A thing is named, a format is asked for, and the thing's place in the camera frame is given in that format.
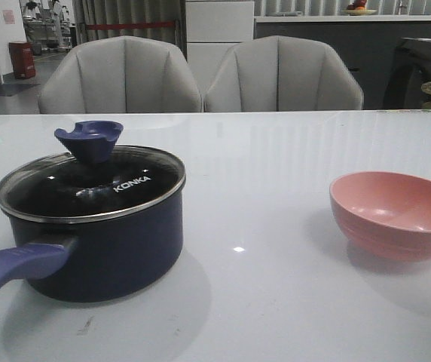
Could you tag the glass pot lid blue knob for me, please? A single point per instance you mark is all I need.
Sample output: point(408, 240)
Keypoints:
point(94, 180)

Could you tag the pink bowl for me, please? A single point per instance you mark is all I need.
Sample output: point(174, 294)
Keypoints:
point(387, 214)

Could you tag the right grey upholstered chair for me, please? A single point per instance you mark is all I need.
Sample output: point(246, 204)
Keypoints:
point(282, 74)

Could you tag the grey upholstered chair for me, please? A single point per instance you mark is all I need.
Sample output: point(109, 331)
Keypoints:
point(282, 74)
point(124, 74)

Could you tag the dark blue saucepan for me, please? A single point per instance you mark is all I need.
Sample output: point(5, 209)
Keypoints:
point(96, 261)

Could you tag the left grey upholstered chair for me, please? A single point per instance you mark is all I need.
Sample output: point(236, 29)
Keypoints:
point(124, 74)

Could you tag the red belt stanchion barrier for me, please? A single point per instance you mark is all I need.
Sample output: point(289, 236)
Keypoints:
point(169, 31)

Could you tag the grey kitchen counter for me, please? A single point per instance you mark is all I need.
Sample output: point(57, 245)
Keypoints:
point(390, 56)

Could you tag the grey pleated curtain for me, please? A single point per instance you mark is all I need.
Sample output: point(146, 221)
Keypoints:
point(122, 11)

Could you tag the fruit bowl on counter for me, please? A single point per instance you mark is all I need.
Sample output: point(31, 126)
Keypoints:
point(358, 8)

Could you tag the red bin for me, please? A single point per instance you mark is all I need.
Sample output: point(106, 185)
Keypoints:
point(22, 59)

